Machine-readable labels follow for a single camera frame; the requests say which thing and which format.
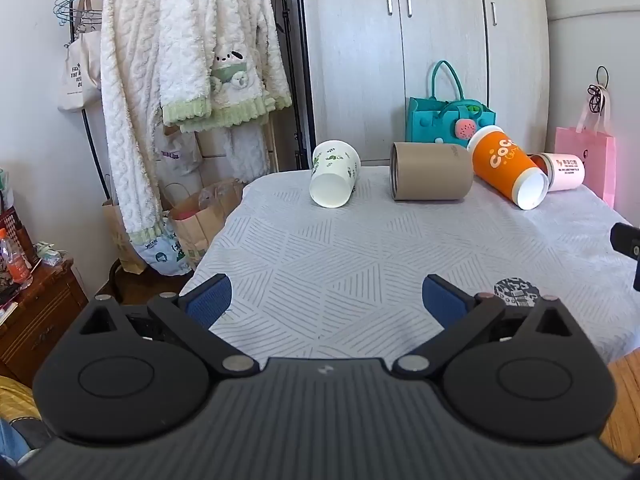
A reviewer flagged black clothes rack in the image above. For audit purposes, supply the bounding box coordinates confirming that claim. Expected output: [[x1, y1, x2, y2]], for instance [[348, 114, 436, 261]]
[[68, 6, 124, 302]]

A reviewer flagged brown paper shopping bag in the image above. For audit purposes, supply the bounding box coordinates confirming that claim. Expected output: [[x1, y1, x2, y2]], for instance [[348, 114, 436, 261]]
[[169, 179, 244, 270]]

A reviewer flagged white printed plastic bag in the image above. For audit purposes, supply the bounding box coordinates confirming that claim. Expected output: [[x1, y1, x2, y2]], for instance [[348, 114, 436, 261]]
[[132, 216, 191, 276]]

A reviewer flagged white fluffy robe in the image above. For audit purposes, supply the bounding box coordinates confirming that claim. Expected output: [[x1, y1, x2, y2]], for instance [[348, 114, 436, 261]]
[[101, 0, 163, 245]]

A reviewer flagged pink paper gift bag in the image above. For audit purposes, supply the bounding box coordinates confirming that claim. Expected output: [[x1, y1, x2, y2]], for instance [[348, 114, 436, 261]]
[[553, 84, 618, 209]]

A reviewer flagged white patterned tablecloth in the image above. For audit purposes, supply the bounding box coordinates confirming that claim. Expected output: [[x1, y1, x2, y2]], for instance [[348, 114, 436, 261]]
[[190, 167, 639, 362]]

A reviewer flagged small pink white cup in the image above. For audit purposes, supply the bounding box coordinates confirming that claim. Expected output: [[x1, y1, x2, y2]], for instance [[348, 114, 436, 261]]
[[529, 153, 586, 193]]

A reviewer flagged white paper cup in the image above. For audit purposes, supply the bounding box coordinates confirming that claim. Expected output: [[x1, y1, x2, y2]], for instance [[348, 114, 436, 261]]
[[309, 140, 361, 209]]

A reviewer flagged beige cylindrical cup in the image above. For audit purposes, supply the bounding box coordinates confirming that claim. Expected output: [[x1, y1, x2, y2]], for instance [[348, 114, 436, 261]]
[[390, 142, 473, 202]]

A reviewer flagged teal felt handbag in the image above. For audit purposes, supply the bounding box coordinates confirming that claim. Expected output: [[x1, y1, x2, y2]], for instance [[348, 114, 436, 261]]
[[405, 60, 497, 148]]

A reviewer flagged wooden side cabinet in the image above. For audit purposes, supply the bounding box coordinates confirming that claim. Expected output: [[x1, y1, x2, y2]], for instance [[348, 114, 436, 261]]
[[0, 258, 88, 387]]

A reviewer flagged white canvas tote bag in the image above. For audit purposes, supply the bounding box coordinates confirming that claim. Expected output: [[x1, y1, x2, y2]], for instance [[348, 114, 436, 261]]
[[54, 0, 102, 112]]

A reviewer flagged orange coco paper cup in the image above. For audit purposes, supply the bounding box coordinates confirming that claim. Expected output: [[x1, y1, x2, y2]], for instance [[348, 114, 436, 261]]
[[468, 126, 549, 210]]

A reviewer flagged white wardrobe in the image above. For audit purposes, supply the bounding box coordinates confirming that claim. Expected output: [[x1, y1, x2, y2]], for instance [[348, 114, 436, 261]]
[[295, 0, 550, 165]]

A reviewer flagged orange drink bottle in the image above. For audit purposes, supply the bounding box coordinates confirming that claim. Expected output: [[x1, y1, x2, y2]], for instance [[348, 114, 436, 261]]
[[0, 229, 32, 289]]

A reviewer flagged black keyring on hook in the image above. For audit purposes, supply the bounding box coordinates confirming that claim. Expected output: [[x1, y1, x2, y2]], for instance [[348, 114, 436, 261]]
[[587, 65, 610, 115]]

